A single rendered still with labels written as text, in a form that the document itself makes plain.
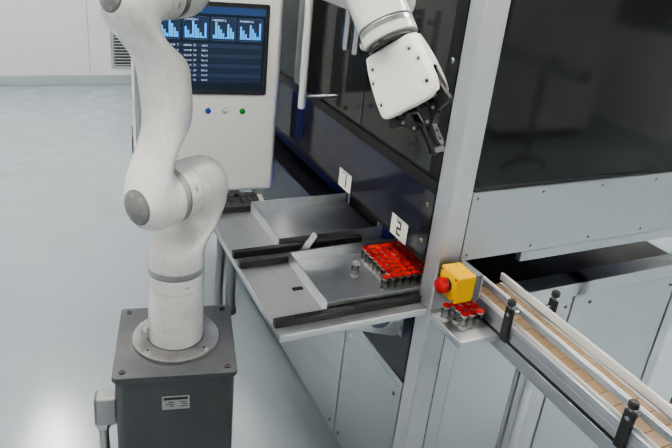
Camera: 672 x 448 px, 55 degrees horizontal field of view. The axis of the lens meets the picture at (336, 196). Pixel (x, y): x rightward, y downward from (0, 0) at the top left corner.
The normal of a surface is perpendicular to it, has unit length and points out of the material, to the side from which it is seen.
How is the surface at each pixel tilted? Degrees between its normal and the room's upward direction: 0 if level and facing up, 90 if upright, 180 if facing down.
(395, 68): 83
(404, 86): 81
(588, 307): 90
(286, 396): 0
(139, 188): 63
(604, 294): 90
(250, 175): 90
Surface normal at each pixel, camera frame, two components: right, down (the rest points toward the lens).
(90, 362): 0.10, -0.91
